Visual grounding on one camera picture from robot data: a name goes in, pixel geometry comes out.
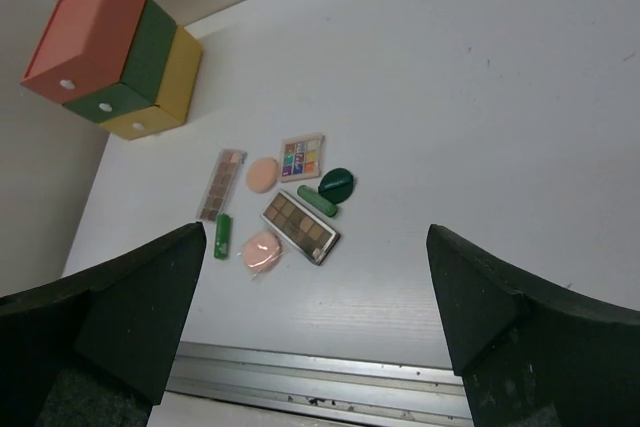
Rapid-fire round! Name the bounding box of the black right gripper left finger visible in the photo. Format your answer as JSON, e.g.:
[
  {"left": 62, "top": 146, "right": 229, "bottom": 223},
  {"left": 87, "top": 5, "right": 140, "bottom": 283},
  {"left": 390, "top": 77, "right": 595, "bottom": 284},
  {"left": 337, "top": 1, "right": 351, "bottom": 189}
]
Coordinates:
[{"left": 1, "top": 222, "right": 206, "bottom": 426}]

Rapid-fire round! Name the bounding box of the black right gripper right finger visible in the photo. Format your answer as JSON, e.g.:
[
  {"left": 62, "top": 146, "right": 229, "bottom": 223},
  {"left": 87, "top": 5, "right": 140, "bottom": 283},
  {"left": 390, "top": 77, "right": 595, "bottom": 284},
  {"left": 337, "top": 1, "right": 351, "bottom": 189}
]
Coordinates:
[{"left": 426, "top": 224, "right": 639, "bottom": 426}]

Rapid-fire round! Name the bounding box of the green slim tube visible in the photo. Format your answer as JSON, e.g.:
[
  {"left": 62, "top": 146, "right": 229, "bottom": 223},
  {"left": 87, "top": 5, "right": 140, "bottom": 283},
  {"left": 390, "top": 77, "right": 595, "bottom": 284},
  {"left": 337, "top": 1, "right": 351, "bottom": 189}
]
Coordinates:
[{"left": 213, "top": 214, "right": 232, "bottom": 260}]

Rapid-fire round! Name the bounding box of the bare peach makeup puff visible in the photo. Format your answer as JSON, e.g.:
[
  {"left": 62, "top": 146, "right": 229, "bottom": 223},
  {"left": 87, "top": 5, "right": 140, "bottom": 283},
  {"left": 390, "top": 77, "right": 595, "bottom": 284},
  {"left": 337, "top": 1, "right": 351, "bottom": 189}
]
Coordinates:
[{"left": 246, "top": 157, "right": 279, "bottom": 194}]

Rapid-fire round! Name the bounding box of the dark green round compact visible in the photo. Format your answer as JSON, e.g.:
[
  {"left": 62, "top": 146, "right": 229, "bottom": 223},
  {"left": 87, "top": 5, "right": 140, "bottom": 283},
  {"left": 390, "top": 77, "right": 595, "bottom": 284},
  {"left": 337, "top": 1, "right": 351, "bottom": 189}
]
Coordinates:
[{"left": 317, "top": 168, "right": 355, "bottom": 204}]

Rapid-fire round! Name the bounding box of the green drawer box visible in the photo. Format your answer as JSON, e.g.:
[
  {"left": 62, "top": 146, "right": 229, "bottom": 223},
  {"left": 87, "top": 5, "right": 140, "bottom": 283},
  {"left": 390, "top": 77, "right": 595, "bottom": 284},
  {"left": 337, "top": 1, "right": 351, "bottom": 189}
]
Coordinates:
[{"left": 63, "top": 0, "right": 177, "bottom": 124}]

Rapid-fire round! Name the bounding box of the green lipstick tube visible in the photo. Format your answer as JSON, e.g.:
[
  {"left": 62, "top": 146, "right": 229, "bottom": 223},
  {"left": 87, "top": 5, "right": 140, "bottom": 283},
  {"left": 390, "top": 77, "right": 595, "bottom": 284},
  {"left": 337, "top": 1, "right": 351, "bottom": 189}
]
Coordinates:
[{"left": 297, "top": 185, "right": 339, "bottom": 218}]

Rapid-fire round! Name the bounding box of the coral top drawer box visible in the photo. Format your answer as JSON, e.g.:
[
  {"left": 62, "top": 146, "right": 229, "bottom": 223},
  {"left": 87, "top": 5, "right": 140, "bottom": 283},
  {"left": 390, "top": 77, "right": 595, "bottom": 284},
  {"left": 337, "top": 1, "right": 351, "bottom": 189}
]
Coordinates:
[{"left": 21, "top": 0, "right": 146, "bottom": 104}]

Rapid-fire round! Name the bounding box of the long pink-brown eyeshadow palette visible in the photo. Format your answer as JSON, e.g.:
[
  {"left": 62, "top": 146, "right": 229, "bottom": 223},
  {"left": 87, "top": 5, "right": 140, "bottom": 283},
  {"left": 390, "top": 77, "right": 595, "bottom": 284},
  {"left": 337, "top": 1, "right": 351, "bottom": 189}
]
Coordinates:
[{"left": 196, "top": 149, "right": 246, "bottom": 223}]

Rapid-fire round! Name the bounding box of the brown eyeshadow palette silver case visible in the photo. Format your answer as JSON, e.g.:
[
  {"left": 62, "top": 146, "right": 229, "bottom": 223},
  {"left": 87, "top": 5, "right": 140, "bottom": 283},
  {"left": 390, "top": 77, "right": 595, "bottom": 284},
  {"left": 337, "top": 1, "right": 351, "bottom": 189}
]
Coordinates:
[{"left": 260, "top": 190, "right": 341, "bottom": 266}]

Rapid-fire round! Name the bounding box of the yellow bottom drawer box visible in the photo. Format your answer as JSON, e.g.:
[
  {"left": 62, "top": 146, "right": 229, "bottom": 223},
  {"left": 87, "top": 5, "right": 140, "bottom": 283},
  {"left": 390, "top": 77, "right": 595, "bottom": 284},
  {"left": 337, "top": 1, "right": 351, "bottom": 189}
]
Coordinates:
[{"left": 100, "top": 26, "right": 203, "bottom": 140}]

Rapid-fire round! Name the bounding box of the colourful square eyeshadow palette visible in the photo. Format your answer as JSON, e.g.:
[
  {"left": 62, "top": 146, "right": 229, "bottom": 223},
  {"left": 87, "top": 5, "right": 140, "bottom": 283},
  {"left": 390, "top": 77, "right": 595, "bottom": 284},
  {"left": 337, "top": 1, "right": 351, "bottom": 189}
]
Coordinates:
[{"left": 278, "top": 133, "right": 324, "bottom": 183}]

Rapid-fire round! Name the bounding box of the aluminium table rail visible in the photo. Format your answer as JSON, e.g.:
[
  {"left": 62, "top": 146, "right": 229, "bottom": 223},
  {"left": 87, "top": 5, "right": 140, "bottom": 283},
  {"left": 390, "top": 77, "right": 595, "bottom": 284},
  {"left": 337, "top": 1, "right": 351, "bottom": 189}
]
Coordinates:
[{"left": 167, "top": 342, "right": 473, "bottom": 426}]

